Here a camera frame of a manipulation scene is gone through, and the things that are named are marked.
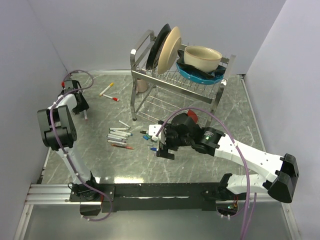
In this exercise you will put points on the cream ceramic bowl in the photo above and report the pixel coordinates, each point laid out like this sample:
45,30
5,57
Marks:
203,58

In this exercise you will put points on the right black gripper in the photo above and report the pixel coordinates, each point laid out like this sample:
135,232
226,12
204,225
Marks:
163,149

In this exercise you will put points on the black base beam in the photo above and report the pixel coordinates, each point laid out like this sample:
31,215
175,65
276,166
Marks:
155,196

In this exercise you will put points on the stainless steel dish rack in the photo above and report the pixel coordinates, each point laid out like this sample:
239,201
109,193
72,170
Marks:
170,82

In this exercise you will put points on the black marker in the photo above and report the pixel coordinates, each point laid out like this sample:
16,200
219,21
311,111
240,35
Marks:
125,124

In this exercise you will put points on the yellow cap marker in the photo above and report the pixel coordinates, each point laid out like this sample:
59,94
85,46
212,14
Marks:
107,88

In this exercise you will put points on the pink cap marker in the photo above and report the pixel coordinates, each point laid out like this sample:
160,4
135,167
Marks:
85,115

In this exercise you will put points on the aluminium rail frame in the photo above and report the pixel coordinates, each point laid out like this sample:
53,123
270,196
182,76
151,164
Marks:
59,194

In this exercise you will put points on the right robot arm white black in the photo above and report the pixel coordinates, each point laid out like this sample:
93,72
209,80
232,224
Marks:
274,175

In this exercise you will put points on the pink cup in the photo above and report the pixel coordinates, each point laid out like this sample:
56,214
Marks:
142,86

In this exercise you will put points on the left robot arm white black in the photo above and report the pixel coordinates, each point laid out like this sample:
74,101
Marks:
59,132

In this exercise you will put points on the blue dotted dish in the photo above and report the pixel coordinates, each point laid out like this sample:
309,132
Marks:
198,80

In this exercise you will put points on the beige plate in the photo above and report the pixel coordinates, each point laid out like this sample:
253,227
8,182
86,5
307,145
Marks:
169,51

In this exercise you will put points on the red cap marker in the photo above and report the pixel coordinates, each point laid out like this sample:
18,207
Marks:
110,97

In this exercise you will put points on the red bowl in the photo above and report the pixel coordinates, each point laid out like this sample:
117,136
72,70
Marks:
192,115

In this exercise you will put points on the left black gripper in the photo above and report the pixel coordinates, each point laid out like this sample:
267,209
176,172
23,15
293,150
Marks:
84,106

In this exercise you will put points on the black plate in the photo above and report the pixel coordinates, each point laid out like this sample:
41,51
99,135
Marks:
154,55

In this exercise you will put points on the dark red marker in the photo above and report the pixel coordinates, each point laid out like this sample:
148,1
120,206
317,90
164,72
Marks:
122,146

